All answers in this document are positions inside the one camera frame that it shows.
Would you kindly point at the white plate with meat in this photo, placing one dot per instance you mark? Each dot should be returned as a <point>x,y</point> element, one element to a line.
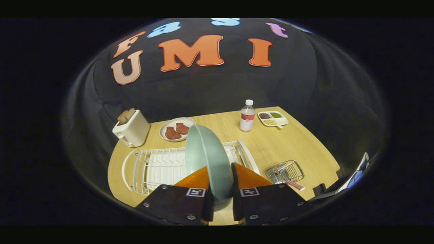
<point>166,124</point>

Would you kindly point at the white divided snack tray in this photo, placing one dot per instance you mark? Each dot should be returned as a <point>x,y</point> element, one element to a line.
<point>273,118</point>

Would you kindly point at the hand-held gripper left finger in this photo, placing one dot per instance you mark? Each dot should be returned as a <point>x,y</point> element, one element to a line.
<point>176,203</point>

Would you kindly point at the white dish rack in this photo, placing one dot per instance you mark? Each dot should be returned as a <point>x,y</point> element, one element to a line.
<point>162,167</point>

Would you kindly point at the toast slice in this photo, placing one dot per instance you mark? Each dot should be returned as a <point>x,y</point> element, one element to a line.
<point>122,117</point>
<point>131,113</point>

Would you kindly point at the clear bottle with red label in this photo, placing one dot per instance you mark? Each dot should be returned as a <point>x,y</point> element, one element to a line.
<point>247,117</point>

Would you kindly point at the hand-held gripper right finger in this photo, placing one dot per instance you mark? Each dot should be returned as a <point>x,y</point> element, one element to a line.
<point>268,203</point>

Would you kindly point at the white toaster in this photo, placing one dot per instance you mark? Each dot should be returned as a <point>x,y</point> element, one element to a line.
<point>134,132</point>

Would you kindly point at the brown meat piece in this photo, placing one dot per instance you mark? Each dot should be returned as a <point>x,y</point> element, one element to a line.
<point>172,133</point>
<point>182,128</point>

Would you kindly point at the pale green plate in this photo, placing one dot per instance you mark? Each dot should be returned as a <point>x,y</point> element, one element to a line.
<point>210,156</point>

